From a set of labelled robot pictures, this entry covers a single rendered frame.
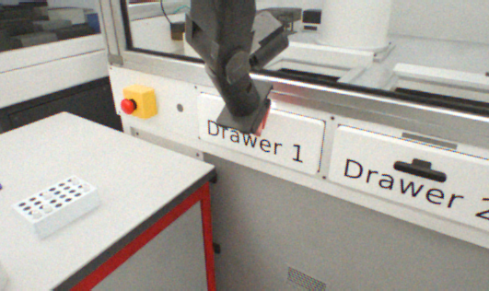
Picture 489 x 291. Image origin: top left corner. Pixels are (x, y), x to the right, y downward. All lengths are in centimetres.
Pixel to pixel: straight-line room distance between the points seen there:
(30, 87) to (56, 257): 73
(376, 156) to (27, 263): 60
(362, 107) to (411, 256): 32
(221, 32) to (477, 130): 40
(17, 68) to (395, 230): 113
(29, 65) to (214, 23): 94
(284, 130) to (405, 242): 32
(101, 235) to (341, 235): 48
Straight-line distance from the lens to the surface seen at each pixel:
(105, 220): 68
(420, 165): 57
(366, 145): 59
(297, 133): 63
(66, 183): 74
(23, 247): 69
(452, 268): 74
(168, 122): 86
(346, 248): 78
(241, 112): 54
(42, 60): 126
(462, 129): 59
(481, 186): 60
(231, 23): 38
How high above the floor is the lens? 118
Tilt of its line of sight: 29 degrees down
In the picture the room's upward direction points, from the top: straight up
